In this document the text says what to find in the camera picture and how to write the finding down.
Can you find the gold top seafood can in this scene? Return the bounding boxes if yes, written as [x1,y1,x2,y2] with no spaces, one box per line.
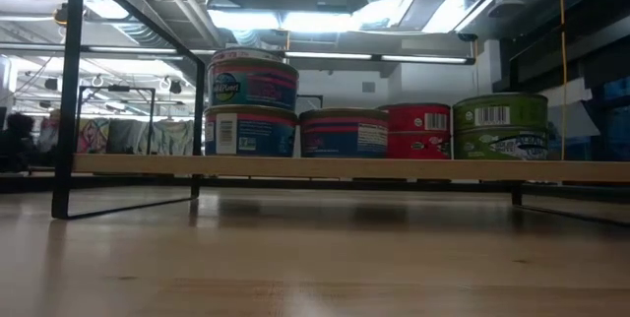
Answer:
[203,104,299,158]

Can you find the red label seafood can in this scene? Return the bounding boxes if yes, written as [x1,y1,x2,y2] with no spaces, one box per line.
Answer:
[386,130,453,160]
[377,102,453,135]

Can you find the silver top seafood can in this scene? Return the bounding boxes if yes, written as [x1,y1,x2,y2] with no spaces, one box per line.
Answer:
[452,92,549,133]

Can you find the wooden shelf board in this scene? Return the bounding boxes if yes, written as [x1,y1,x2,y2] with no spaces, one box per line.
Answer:
[72,153,630,183]

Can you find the long tube lamp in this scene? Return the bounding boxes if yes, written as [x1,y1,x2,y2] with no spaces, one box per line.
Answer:
[283,50,374,61]
[381,54,469,65]
[0,43,218,58]

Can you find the bright light panel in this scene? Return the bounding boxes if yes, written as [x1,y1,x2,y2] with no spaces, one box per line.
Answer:
[206,0,424,33]

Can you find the patterned cloth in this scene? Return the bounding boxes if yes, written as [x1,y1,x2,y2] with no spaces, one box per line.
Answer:
[38,108,196,157]

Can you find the black hanging device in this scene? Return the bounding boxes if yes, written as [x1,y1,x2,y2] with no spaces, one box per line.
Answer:
[52,2,71,27]

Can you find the person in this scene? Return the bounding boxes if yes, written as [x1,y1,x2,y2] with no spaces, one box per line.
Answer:
[0,111,36,173]

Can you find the black gantry frame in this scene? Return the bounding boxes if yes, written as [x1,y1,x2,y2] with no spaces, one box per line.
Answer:
[296,94,325,110]
[74,84,157,156]

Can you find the black table frame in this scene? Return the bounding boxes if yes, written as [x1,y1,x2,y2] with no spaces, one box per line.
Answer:
[0,172,630,205]

